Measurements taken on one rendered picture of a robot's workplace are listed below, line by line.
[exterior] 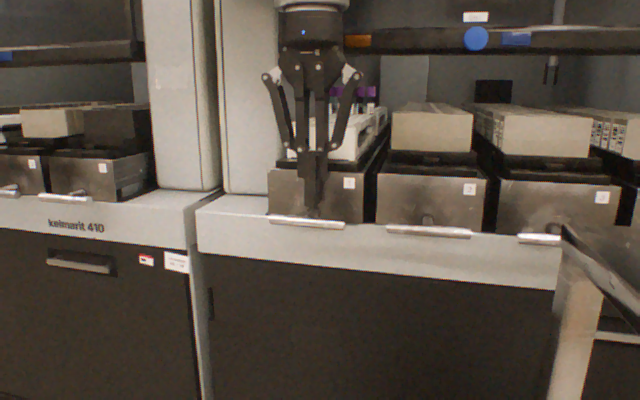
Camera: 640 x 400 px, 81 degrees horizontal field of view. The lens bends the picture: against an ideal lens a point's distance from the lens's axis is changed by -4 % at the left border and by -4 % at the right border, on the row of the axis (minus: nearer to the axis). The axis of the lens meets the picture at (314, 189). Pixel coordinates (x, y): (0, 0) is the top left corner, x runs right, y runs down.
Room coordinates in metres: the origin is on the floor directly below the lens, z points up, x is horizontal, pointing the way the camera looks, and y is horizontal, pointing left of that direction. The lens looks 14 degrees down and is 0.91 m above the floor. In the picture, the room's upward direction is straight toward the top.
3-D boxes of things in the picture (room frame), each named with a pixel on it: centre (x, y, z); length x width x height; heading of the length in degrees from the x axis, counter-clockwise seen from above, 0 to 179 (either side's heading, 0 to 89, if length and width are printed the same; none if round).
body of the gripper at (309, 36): (0.50, 0.00, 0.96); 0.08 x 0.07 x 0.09; 75
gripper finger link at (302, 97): (0.50, 0.02, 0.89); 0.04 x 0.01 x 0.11; 165
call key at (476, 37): (0.53, -0.21, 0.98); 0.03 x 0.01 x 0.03; 76
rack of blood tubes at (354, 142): (0.70, -0.04, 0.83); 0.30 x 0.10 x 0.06; 166
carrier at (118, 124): (0.71, 0.37, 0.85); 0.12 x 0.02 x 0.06; 76
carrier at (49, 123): (0.74, 0.52, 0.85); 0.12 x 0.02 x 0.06; 76
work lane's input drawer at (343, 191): (0.83, -0.08, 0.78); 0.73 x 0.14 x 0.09; 166
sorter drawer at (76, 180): (0.93, 0.31, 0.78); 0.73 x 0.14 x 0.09; 166
